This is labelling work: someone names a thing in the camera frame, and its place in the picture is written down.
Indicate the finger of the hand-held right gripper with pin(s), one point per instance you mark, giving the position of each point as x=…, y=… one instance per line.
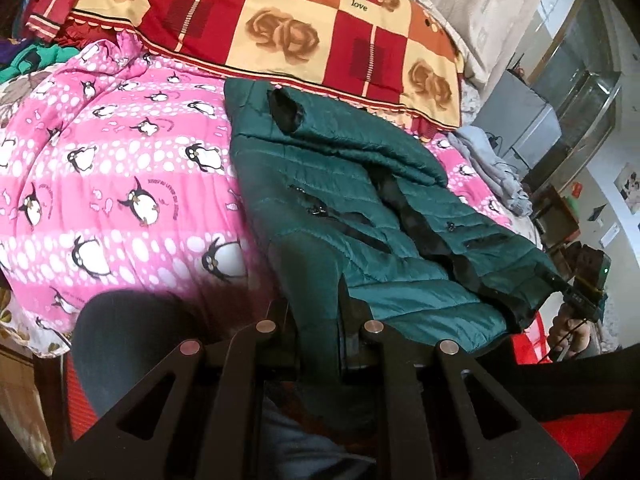
x=562, y=287

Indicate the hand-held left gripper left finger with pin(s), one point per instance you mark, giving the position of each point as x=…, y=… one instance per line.
x=270, y=341

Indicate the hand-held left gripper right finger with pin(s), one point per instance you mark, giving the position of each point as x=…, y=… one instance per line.
x=371, y=346

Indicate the teal quilted jacket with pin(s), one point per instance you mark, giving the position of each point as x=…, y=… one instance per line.
x=325, y=170

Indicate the person's right forearm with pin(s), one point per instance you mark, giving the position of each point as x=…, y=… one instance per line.
x=575, y=385

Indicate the person's right hand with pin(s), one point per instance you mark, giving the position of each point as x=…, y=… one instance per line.
x=567, y=334

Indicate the wooden stool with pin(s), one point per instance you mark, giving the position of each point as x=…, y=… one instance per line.
x=557, y=215

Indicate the grey cloth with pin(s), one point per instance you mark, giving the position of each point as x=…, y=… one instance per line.
x=490, y=165

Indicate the red plastic bag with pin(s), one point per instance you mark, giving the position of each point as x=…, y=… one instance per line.
x=585, y=445

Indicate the grey appliance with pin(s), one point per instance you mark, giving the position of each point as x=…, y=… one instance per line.
x=530, y=120

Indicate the black power adapter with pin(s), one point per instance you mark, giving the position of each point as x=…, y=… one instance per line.
x=492, y=140

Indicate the glass cabinet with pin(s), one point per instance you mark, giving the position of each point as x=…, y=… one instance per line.
x=585, y=100

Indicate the pink penguin blanket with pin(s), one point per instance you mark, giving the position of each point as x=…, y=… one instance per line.
x=125, y=170

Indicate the red checked rose quilt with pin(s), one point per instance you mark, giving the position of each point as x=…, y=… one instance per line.
x=280, y=30

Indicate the green garment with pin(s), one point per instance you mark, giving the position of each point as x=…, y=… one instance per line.
x=35, y=60

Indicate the purple cloth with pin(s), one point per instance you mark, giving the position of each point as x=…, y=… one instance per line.
x=12, y=50

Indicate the wall picture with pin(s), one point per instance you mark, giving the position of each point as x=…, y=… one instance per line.
x=629, y=185

